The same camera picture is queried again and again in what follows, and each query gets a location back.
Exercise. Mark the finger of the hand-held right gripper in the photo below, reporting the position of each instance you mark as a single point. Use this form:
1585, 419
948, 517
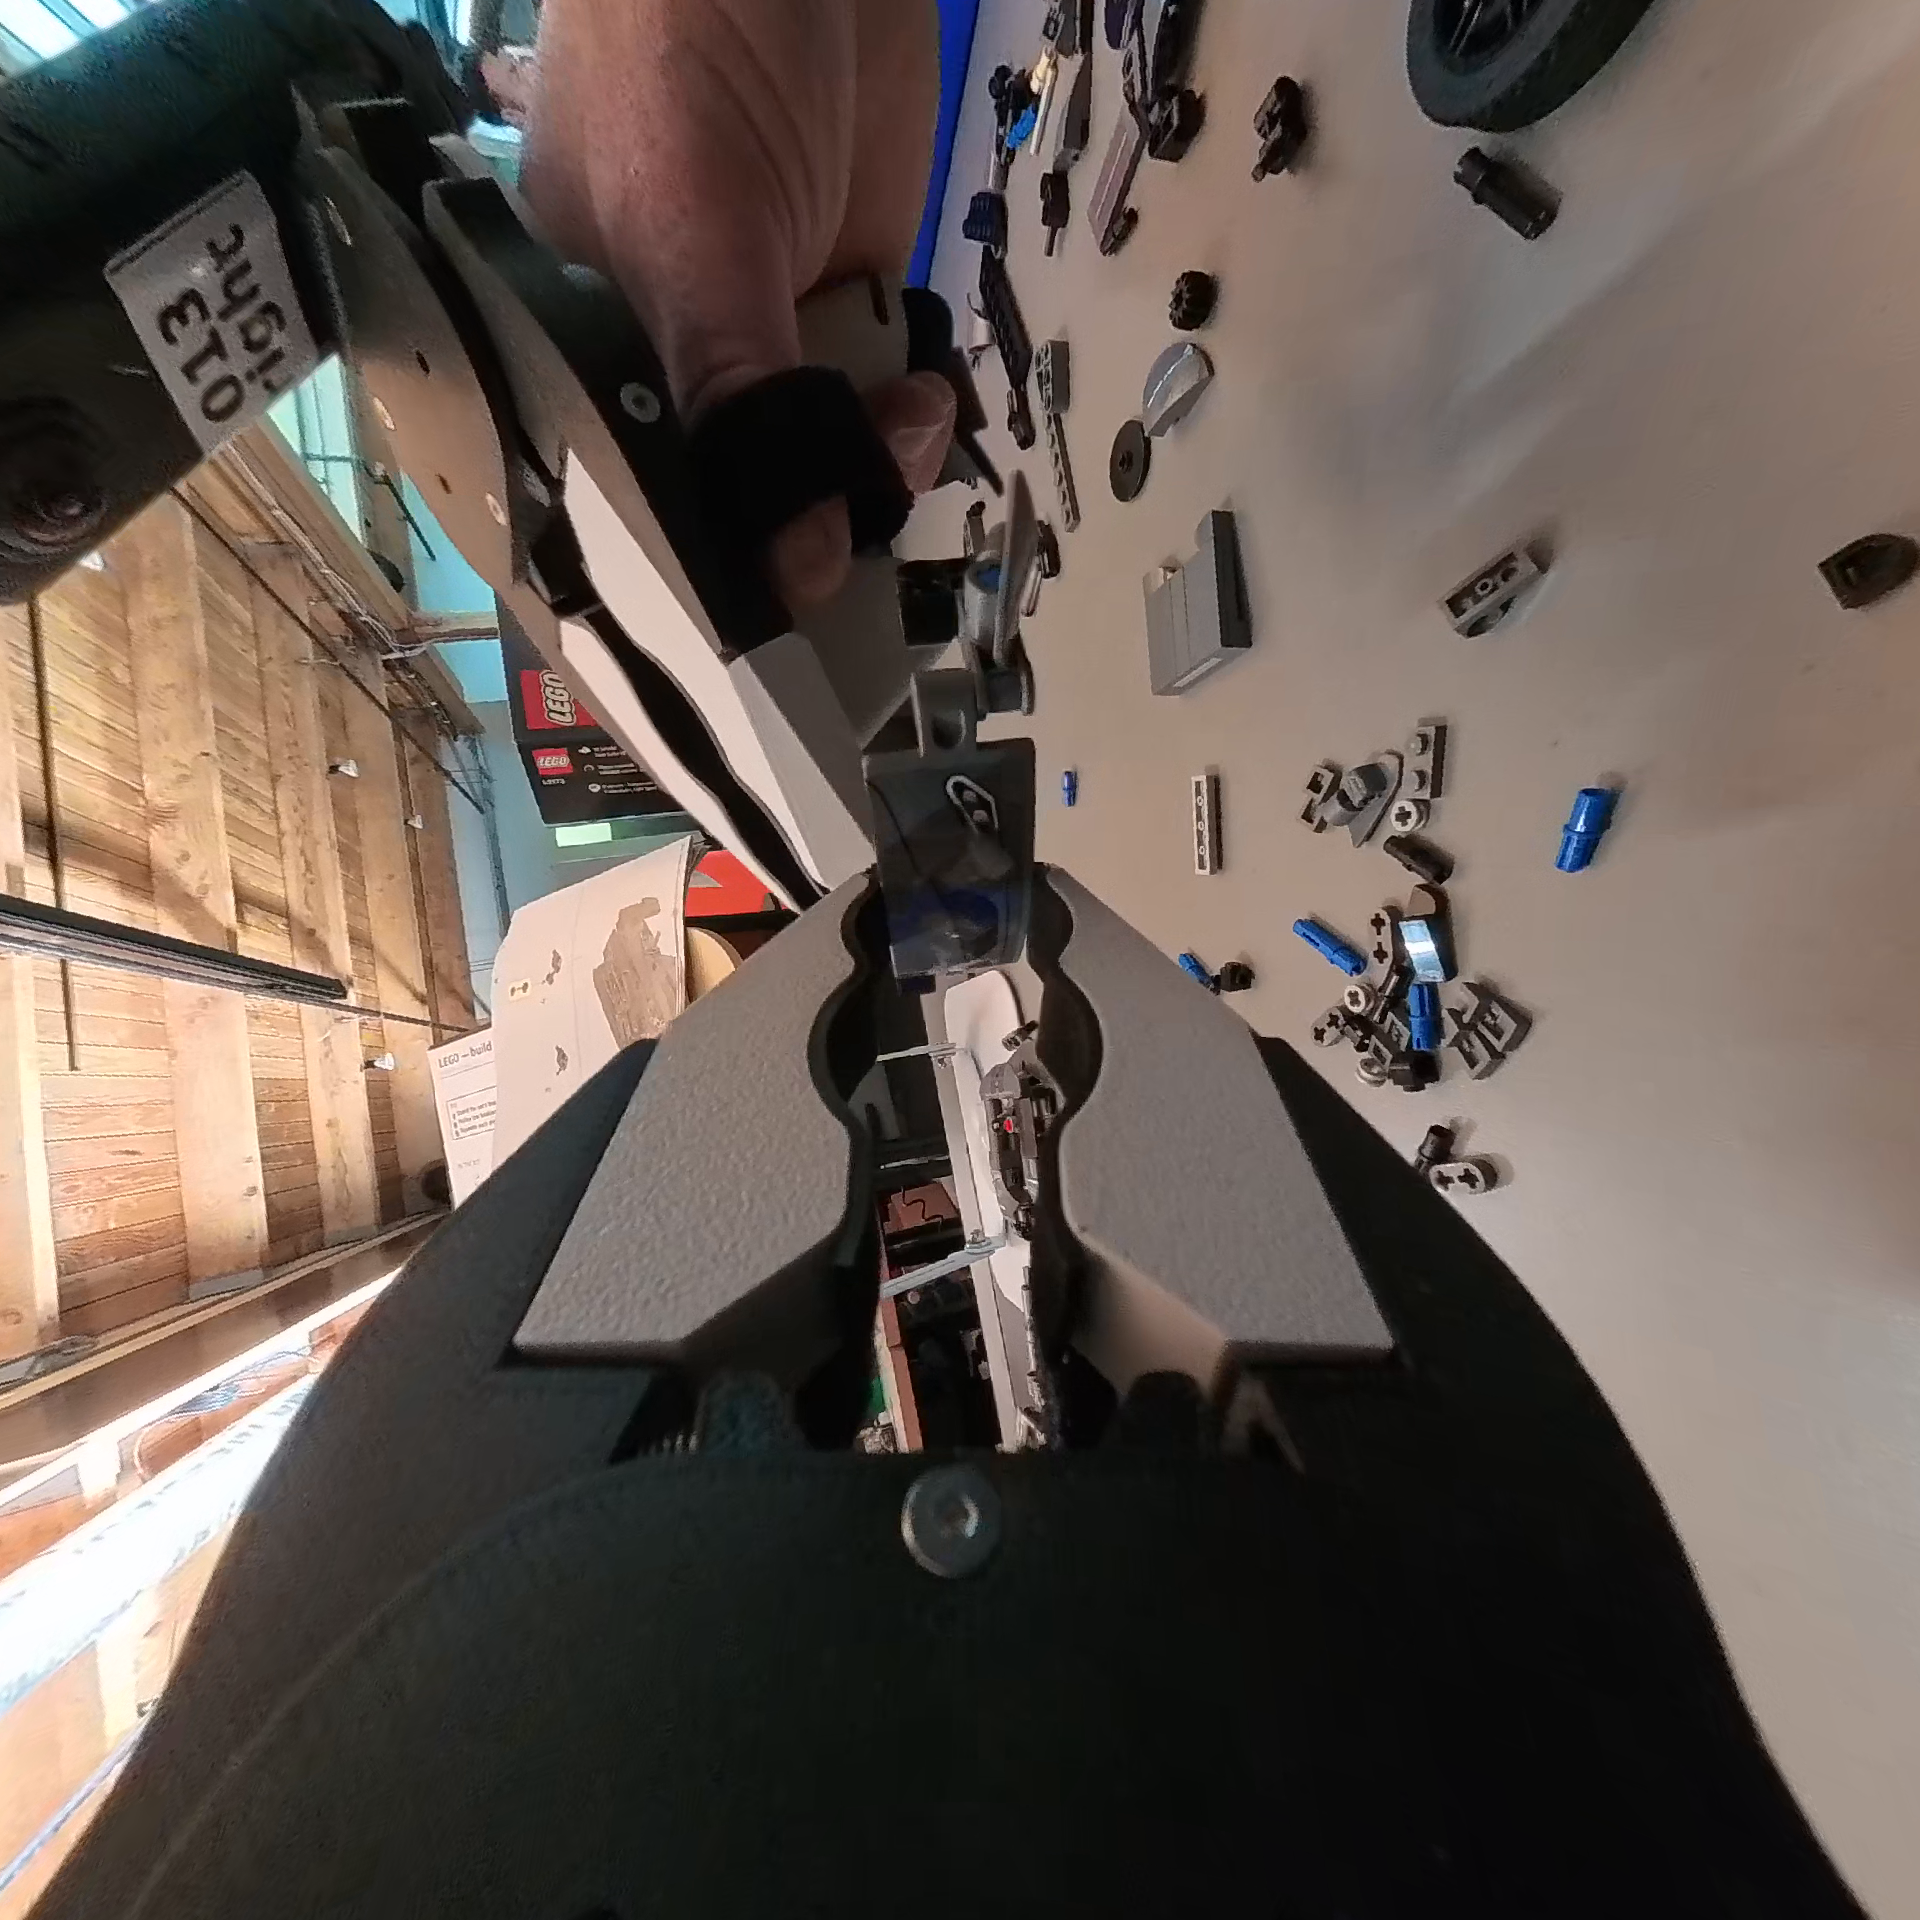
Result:
665, 736
661, 572

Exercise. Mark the black lego axle connector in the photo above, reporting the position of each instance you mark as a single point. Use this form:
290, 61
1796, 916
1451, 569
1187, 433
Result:
1502, 194

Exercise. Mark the grey lego clip piece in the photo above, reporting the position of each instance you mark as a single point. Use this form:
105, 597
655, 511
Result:
1320, 790

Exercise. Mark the black metal rail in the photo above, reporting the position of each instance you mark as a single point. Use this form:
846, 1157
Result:
148, 945

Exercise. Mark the black lego gear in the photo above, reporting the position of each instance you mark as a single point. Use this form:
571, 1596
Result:
1190, 298

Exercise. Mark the short light grey lego plate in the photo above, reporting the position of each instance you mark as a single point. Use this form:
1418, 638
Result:
1209, 828

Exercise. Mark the black lego pin connector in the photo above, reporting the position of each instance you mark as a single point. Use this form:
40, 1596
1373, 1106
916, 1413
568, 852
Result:
1279, 120

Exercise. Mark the black lego beam with holes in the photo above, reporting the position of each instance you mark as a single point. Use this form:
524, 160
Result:
1001, 298

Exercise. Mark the silver insulated pipe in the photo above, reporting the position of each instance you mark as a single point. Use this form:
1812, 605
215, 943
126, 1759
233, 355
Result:
105, 1576

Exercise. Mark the black lego wheel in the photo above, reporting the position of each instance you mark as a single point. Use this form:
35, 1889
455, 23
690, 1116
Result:
1486, 99

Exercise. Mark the dark grey lego fender assembly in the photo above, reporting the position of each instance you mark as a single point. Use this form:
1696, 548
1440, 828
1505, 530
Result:
948, 837

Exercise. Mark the long grey lego plate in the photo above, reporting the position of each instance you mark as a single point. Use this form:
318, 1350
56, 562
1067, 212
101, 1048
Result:
1063, 483

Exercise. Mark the grey lego slope brick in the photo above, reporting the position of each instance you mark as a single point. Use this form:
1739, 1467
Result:
1492, 590

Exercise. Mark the orange box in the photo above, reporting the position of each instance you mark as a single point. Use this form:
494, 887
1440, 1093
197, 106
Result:
724, 887

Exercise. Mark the lego instruction booklet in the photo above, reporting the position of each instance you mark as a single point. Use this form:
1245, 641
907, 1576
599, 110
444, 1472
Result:
599, 960

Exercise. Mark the black lego set box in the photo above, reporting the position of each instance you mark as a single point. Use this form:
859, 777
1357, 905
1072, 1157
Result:
582, 721

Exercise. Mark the grey lego axle connector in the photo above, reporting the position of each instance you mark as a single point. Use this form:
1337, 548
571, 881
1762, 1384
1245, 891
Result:
1469, 1170

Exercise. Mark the grey lego bracket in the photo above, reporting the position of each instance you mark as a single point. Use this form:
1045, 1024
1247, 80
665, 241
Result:
1370, 806

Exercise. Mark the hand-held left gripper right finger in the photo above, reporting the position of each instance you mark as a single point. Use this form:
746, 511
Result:
1212, 1200

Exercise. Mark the grey lego car model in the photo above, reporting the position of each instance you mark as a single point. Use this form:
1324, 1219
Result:
1021, 1125

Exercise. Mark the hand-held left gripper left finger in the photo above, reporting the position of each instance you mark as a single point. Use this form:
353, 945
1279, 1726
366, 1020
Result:
705, 1200

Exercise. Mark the cluster of small lego connectors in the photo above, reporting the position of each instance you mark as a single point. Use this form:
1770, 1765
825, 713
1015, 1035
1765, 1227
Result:
1486, 1020

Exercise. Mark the white paper sign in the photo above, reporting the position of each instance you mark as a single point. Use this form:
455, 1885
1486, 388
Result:
463, 1111

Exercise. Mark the dark round lego dish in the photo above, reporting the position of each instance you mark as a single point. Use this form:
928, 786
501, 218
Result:
1127, 458

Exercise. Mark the grey curved lego slope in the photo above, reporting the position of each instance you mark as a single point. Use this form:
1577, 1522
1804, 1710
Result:
1179, 388

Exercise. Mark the grey lego panel assembly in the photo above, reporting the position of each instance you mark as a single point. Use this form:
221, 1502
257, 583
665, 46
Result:
1190, 614

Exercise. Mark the person's right hand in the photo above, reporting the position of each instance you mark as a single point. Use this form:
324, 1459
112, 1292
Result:
721, 150

